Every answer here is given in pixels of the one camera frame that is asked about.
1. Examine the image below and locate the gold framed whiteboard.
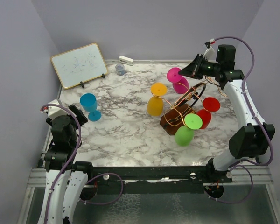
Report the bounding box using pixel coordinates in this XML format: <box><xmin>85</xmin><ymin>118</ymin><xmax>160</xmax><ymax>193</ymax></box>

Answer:
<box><xmin>50</xmin><ymin>43</ymin><xmax>108</xmax><ymax>89</ymax></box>

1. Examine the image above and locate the red plastic wine glass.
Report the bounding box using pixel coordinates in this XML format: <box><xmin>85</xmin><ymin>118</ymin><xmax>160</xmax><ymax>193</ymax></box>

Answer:
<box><xmin>196</xmin><ymin>97</ymin><xmax>221</xmax><ymax>129</ymax></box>

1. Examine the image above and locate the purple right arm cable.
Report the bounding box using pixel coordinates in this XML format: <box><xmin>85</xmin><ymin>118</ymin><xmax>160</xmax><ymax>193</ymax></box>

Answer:
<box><xmin>209</xmin><ymin>36</ymin><xmax>275</xmax><ymax>205</ymax></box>

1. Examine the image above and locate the blue plastic wine glass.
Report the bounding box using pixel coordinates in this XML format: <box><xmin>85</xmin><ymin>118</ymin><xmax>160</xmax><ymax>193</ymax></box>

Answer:
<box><xmin>80</xmin><ymin>93</ymin><xmax>101</xmax><ymax>122</ymax></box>

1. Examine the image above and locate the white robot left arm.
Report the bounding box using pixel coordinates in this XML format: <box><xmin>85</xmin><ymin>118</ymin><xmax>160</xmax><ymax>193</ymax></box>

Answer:
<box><xmin>38</xmin><ymin>101</ymin><xmax>94</xmax><ymax>224</ymax></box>

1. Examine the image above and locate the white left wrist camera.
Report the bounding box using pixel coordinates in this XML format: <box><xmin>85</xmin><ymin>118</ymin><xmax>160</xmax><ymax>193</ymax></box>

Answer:
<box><xmin>41</xmin><ymin>99</ymin><xmax>67</xmax><ymax>120</ymax></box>

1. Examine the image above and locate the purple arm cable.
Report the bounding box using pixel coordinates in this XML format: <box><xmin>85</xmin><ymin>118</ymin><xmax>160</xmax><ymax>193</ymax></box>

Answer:
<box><xmin>40</xmin><ymin>104</ymin><xmax>124</xmax><ymax>224</ymax></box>
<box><xmin>209</xmin><ymin>36</ymin><xmax>275</xmax><ymax>205</ymax></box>

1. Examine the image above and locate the white eraser block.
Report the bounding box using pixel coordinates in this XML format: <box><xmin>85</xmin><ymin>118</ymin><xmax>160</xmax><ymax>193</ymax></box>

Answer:
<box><xmin>119</xmin><ymin>56</ymin><xmax>134</xmax><ymax>66</ymax></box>

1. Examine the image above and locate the green plastic wine glass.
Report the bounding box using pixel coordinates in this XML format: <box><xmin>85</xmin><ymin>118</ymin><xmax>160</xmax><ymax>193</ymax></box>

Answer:
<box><xmin>174</xmin><ymin>113</ymin><xmax>203</xmax><ymax>146</ymax></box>

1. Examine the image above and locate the magenta plastic wine glass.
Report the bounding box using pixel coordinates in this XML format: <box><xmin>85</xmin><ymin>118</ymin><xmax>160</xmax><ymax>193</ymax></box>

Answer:
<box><xmin>167</xmin><ymin>67</ymin><xmax>189</xmax><ymax>94</ymax></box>

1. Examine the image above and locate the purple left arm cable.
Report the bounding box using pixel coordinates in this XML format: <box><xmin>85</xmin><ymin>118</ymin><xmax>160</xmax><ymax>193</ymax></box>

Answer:
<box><xmin>40</xmin><ymin>104</ymin><xmax>124</xmax><ymax>224</ymax></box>

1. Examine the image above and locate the copper wire glass rack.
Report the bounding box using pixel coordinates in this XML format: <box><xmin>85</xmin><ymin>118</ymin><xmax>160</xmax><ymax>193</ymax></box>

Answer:
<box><xmin>160</xmin><ymin>76</ymin><xmax>220</xmax><ymax>136</ymax></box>

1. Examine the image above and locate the yellow plastic wine glass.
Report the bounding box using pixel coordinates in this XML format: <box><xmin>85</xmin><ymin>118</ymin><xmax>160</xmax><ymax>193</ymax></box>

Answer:
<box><xmin>147</xmin><ymin>83</ymin><xmax>167</xmax><ymax>116</ymax></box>

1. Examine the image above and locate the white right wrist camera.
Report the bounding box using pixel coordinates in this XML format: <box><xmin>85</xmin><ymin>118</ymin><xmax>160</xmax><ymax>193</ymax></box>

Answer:
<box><xmin>203</xmin><ymin>38</ymin><xmax>216</xmax><ymax>60</ymax></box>

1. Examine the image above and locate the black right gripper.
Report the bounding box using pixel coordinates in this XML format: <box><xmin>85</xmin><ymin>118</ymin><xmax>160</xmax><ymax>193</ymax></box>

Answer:
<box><xmin>178</xmin><ymin>54</ymin><xmax>220</xmax><ymax>80</ymax></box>

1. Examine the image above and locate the small blue glass jar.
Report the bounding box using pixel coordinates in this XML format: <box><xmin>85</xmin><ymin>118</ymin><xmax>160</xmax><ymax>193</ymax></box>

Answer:
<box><xmin>115</xmin><ymin>63</ymin><xmax>125</xmax><ymax>76</ymax></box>

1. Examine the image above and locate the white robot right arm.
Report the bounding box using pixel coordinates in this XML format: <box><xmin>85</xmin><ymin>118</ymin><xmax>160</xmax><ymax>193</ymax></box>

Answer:
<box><xmin>178</xmin><ymin>44</ymin><xmax>275</xmax><ymax>182</ymax></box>

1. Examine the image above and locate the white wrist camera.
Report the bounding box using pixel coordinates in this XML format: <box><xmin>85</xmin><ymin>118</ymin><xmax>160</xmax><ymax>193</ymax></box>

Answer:
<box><xmin>41</xmin><ymin>99</ymin><xmax>67</xmax><ymax>120</ymax></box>
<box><xmin>203</xmin><ymin>38</ymin><xmax>216</xmax><ymax>60</ymax></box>

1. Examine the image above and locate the black metal base frame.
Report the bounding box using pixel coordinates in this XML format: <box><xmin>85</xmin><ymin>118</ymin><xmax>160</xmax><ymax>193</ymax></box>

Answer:
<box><xmin>38</xmin><ymin>151</ymin><xmax>262</xmax><ymax>196</ymax></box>

